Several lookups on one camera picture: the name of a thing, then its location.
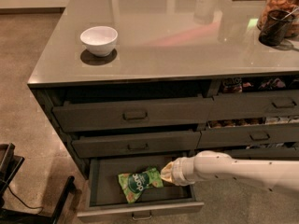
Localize open bottom left drawer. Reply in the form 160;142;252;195
78;152;204;223

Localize top right dark drawer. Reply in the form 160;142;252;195
208;90;299;120

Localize middle right dark drawer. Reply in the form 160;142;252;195
197;123;299;149

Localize snack bags in top drawer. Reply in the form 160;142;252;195
220;76;299;93

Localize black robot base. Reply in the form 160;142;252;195
0;143;76;224

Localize black mesh cup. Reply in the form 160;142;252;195
259;9;295;47

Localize middle left dark drawer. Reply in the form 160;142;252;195
72;130;201;158

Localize top left dark drawer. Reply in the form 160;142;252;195
52;97;213;132

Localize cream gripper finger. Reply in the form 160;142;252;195
161;175;173;183
161;161;173;175

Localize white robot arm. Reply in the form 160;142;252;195
161;150;299;193

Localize white ceramic bowl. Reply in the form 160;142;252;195
80;26;118;57

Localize black cable on floor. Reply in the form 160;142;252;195
6;182;45;215

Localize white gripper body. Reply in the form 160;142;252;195
171;157;195;186

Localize green rice chip bag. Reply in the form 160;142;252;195
118;167;164;203

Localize snacks in middle drawer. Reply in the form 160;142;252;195
208;116;299;129

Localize dark drawer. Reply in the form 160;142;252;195
208;90;299;120
52;97;213;132
190;147;299;161
72;130;201;158
197;123;299;149

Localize dark kitchen island cabinet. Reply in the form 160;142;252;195
28;0;299;173

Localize glass jar of nuts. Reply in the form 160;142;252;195
257;0;299;29

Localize bottom right dark drawer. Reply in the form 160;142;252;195
190;147;299;161

